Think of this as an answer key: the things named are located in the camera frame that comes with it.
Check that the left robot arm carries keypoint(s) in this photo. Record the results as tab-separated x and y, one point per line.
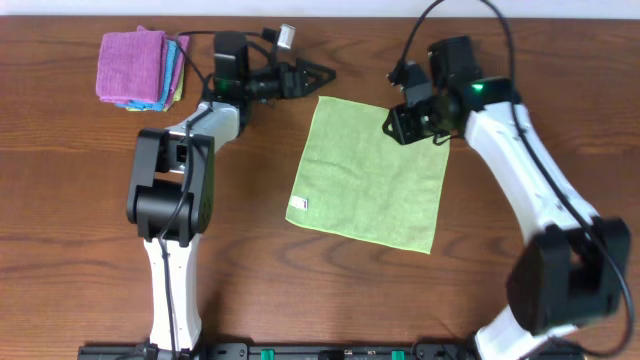
171	191

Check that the blue folded cloth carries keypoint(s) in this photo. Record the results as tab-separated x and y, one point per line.
167	79

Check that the green microfiber cloth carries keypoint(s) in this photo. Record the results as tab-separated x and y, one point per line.
357	182

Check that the green folded cloth at bottom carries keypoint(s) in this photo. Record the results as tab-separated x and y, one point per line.
177	96

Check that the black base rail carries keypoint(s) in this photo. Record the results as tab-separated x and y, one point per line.
242	351

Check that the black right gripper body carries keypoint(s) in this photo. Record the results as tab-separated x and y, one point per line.
410	120

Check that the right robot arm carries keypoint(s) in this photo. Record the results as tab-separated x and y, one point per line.
571	272

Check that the purple folded cloth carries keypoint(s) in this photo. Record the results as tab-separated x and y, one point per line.
129	66
182	44

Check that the purple folded cloth lower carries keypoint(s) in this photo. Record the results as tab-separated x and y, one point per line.
182	44

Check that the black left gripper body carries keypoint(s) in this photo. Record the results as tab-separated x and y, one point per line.
291	81

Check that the purple folded cloth on top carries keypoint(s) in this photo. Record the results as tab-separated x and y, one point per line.
129	66

